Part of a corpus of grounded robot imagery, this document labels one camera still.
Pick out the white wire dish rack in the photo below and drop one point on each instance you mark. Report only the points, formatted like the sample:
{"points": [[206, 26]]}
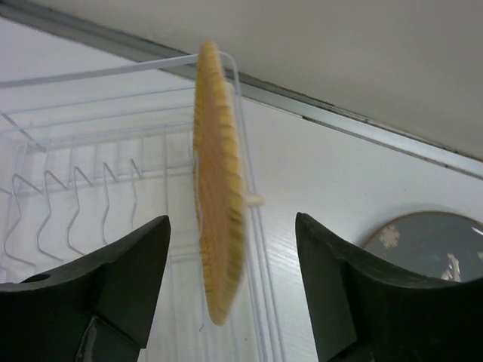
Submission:
{"points": [[88, 157]]}

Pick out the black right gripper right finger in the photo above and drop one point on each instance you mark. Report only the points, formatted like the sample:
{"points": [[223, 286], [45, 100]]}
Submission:
{"points": [[363, 308]]}

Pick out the grey plate deer pattern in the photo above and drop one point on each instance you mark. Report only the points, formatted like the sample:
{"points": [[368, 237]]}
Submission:
{"points": [[435, 244]]}

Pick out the orange woven square plate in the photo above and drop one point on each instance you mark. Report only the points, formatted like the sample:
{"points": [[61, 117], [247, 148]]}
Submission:
{"points": [[218, 185]]}

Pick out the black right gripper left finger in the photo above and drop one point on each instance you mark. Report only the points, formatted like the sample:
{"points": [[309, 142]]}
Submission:
{"points": [[99, 307]]}

